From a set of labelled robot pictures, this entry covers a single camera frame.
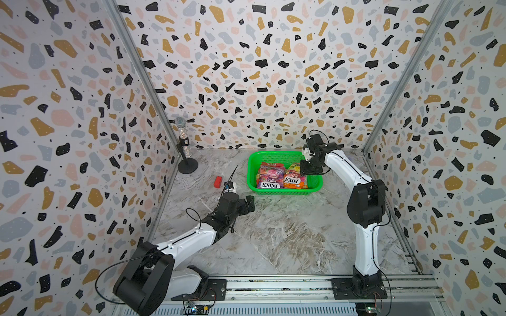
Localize purple Fox's berries bag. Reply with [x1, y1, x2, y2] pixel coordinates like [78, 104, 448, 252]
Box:
[256, 162, 285, 189]

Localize black microphone stand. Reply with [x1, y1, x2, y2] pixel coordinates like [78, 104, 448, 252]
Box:
[175, 117, 198, 175]

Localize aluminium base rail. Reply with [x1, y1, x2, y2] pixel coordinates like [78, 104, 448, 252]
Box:
[153, 275, 451, 315]

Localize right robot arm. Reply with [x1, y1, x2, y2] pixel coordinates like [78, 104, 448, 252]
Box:
[300, 134, 387, 298]

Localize orange Fox's fruits bag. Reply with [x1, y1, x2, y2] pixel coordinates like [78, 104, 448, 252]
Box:
[283, 163, 308, 190]

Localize green plastic basket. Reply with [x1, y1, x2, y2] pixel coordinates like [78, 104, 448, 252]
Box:
[247, 151, 323, 196]

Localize red block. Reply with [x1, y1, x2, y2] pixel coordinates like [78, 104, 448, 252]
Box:
[213, 176, 223, 188]

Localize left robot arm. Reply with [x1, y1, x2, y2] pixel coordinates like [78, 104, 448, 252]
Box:
[112, 190, 256, 315]

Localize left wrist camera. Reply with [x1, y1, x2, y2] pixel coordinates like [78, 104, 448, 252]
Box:
[223, 181, 237, 194]

